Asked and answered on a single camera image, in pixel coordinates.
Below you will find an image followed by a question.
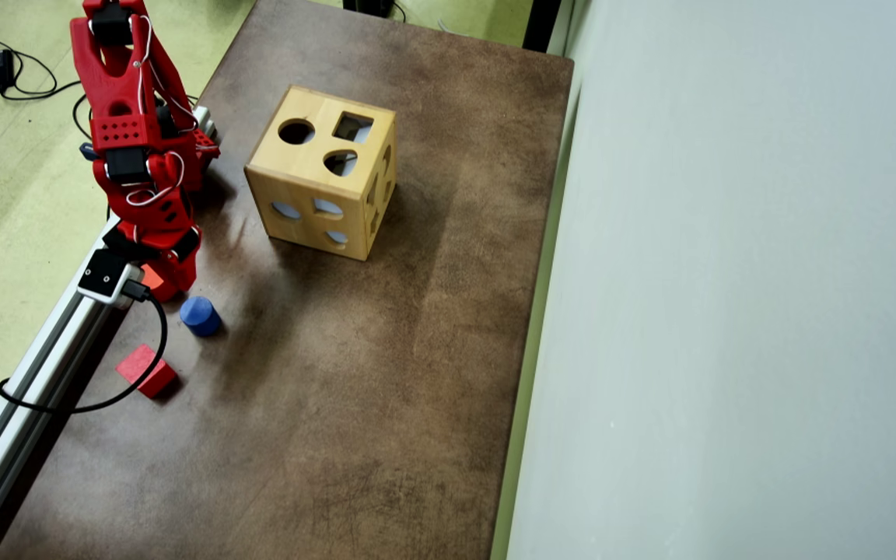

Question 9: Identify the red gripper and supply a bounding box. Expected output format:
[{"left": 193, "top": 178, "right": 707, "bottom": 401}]
[{"left": 94, "top": 152, "right": 201, "bottom": 295}]

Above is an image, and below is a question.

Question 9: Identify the aluminium profile rail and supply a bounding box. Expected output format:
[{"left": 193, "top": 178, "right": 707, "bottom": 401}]
[{"left": 0, "top": 218, "right": 145, "bottom": 560}]

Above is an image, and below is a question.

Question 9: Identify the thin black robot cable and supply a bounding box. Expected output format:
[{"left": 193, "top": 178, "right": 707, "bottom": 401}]
[{"left": 72, "top": 92, "right": 96, "bottom": 142}]

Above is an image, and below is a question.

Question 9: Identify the thick black camera cable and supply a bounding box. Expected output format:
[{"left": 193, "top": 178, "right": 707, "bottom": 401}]
[{"left": 0, "top": 279, "right": 170, "bottom": 415}]

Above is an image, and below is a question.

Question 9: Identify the black post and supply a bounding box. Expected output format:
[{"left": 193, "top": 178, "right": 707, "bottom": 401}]
[{"left": 523, "top": 0, "right": 565, "bottom": 54}]

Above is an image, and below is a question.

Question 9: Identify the wooden shape sorter box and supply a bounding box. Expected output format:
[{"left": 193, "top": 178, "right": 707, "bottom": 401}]
[{"left": 244, "top": 84, "right": 399, "bottom": 262}]

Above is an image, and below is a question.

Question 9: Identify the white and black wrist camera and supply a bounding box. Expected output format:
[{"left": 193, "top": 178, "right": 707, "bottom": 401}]
[{"left": 76, "top": 248, "right": 145, "bottom": 306}]

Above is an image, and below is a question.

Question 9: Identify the red cube block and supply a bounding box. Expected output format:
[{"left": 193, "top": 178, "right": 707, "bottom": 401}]
[{"left": 115, "top": 344, "right": 179, "bottom": 400}]

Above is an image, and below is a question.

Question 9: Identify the blue cylinder block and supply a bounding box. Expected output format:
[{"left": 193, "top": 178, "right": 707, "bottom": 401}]
[{"left": 179, "top": 296, "right": 223, "bottom": 338}]

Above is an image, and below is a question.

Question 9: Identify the red rounded triangle block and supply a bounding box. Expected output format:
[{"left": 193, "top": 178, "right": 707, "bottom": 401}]
[{"left": 141, "top": 264, "right": 182, "bottom": 303}]

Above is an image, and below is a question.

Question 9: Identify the black box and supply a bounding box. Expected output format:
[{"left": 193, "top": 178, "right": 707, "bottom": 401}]
[{"left": 342, "top": 0, "right": 397, "bottom": 19}]

